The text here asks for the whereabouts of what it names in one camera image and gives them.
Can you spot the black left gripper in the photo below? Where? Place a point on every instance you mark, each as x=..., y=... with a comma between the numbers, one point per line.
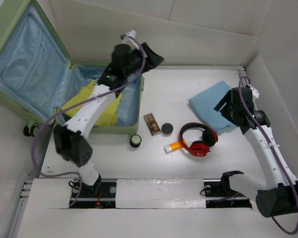
x=152, y=60

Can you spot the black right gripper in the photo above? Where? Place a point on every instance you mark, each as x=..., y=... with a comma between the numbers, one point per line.
x=227, y=98

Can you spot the light blue cloth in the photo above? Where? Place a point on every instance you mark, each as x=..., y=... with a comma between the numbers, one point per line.
x=203, y=106

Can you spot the orange tube white cap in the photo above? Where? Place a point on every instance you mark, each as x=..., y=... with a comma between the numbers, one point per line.
x=173, y=147

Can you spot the eyeshadow palette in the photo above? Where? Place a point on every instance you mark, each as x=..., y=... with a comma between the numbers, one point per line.
x=152, y=124

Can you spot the black round compact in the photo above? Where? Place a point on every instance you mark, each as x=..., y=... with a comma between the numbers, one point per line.
x=167, y=129

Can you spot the yellow shorts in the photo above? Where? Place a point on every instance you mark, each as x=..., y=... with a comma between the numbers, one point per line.
x=108, y=117

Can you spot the green hard-shell suitcase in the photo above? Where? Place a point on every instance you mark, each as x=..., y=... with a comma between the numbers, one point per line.
x=37, y=76

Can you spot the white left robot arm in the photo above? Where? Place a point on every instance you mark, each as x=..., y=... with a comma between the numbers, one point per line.
x=71, y=138

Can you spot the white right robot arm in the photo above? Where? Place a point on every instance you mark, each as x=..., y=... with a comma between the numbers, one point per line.
x=278, y=195

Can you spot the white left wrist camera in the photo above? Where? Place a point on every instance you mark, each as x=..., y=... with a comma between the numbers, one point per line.
x=130, y=36

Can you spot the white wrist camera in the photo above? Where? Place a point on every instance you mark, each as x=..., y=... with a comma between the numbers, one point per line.
x=130, y=36
x=255, y=93

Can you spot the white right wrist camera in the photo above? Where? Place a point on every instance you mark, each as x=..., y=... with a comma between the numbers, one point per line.
x=255, y=93

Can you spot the black metal base rail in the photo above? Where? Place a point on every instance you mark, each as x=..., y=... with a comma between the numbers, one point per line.
x=180, y=193

